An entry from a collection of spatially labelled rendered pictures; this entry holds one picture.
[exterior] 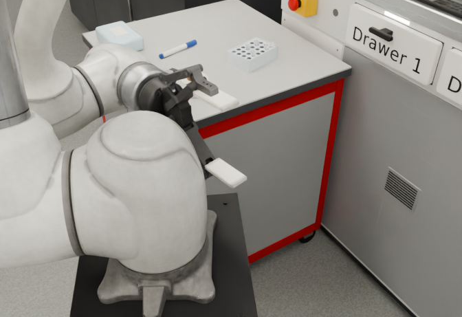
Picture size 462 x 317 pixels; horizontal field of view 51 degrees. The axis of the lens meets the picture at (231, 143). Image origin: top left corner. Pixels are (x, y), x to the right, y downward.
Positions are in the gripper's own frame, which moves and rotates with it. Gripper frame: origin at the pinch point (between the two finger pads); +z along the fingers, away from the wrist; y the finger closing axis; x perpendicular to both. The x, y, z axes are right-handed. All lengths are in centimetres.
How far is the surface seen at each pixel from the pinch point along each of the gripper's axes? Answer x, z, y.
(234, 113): -28, -37, 24
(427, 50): -65, -8, 12
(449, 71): -64, -1, 15
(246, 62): -43, -48, 19
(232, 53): -42, -53, 18
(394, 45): -67, -18, 14
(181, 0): -62, -107, 20
